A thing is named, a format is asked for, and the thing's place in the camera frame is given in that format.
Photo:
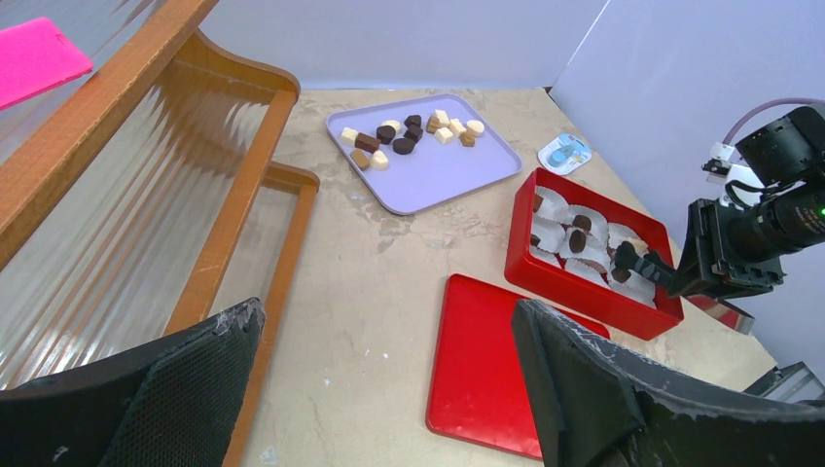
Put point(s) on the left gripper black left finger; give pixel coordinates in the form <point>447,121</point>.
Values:
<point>173,401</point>

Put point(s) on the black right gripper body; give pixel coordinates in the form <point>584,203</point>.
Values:
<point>710,266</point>

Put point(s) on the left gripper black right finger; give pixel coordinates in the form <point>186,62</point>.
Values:
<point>597,403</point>

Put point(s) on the beige square chocolate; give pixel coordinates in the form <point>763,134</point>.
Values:
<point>640,247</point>

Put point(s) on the red box lid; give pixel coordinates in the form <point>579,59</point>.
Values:
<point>477,392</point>

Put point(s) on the dark round chocolate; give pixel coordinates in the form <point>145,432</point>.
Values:
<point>577,241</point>

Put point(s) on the dark heart chocolate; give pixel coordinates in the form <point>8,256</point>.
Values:
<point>582,222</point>

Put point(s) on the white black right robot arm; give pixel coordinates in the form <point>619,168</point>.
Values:
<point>787,156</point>

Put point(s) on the red chocolate box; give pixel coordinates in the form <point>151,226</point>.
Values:
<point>559,286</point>

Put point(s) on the white blue oval package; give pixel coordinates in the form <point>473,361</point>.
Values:
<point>564,154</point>

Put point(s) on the orange wooden shelf rack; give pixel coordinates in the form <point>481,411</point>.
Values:
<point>142,198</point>

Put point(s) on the lavender plastic tray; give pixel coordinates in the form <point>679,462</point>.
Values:
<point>432,173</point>

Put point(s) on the pink flat box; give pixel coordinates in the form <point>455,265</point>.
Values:
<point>36,57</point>

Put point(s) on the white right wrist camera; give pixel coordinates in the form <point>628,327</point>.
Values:
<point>722,169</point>

